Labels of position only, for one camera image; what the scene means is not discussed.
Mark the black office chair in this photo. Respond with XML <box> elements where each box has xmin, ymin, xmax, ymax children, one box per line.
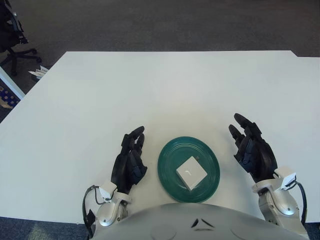
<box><xmin>0</xmin><ymin>0</ymin><xmax>42</xmax><ymax>77</ymax></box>

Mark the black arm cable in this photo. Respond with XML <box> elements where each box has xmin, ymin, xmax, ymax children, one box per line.
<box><xmin>82</xmin><ymin>184</ymin><xmax>97</xmax><ymax>238</ymax></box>
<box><xmin>296</xmin><ymin>181</ymin><xmax>308</xmax><ymax>226</ymax></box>

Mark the white paper scrap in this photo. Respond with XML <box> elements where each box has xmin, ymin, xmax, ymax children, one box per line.
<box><xmin>28</xmin><ymin>65</ymin><xmax>50</xmax><ymax>81</ymax></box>

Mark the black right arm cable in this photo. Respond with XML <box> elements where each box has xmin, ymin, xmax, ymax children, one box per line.
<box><xmin>296</xmin><ymin>181</ymin><xmax>308</xmax><ymax>226</ymax></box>

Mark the white desk edge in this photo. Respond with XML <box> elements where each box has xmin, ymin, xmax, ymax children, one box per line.
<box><xmin>0</xmin><ymin>66</ymin><xmax>26</xmax><ymax>101</ymax></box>

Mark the green round plate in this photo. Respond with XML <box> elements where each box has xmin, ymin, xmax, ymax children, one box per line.
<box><xmin>157</xmin><ymin>136</ymin><xmax>221</xmax><ymax>204</ymax></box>

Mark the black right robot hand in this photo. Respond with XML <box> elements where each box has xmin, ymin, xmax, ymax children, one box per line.
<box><xmin>228</xmin><ymin>113</ymin><xmax>278</xmax><ymax>185</ymax></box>

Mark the blue patterned mat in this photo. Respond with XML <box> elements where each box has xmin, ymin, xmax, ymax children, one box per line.
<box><xmin>0</xmin><ymin>84</ymin><xmax>22</xmax><ymax>110</ymax></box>

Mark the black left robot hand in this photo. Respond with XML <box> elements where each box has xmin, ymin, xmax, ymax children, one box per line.
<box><xmin>110</xmin><ymin>126</ymin><xmax>148</xmax><ymax>195</ymax></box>

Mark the white square charger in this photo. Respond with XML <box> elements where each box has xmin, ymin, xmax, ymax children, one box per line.
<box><xmin>175</xmin><ymin>155</ymin><xmax>208</xmax><ymax>191</ymax></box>

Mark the grey robot torso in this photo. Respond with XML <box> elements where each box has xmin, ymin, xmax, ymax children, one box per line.
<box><xmin>93</xmin><ymin>202</ymin><xmax>320</xmax><ymax>240</ymax></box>

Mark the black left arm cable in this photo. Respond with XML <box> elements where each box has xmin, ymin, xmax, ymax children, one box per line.
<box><xmin>82</xmin><ymin>184</ymin><xmax>97</xmax><ymax>238</ymax></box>

